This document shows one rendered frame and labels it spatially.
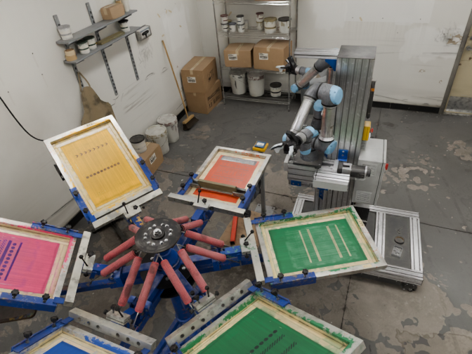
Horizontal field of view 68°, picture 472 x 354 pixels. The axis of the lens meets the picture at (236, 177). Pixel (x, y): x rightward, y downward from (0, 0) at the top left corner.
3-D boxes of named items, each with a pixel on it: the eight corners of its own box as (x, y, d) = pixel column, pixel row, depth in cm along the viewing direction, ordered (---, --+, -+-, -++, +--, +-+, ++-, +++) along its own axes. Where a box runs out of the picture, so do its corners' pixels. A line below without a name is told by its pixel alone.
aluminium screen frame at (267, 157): (216, 148, 357) (216, 145, 355) (271, 157, 337) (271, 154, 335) (179, 199, 302) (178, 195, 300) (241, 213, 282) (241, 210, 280)
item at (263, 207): (258, 204, 426) (253, 138, 366) (274, 207, 419) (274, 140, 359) (251, 216, 411) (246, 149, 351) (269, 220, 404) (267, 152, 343)
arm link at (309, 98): (307, 76, 244) (278, 140, 249) (321, 79, 238) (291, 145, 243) (314, 82, 253) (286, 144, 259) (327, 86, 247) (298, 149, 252)
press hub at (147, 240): (182, 307, 326) (147, 203, 241) (220, 321, 313) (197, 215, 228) (160, 348, 299) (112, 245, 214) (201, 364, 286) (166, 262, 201)
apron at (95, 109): (119, 138, 471) (93, 61, 405) (123, 138, 468) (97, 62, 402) (93, 160, 434) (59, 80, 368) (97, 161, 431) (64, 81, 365)
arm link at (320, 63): (329, 65, 274) (294, 96, 316) (336, 61, 280) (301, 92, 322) (320, 53, 274) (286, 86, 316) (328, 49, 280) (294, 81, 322)
